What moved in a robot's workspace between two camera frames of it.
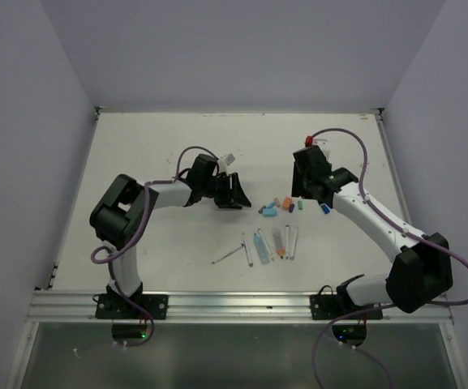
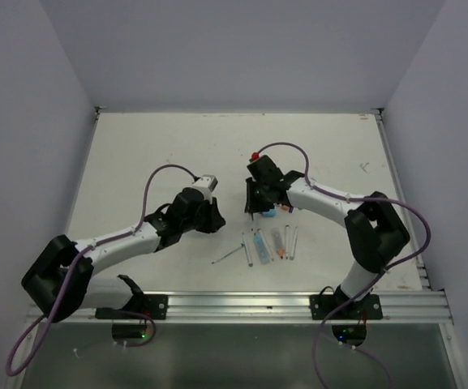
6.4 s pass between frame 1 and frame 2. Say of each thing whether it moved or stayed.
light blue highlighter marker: stayed
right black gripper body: moved
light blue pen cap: stayed
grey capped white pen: stayed
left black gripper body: moved
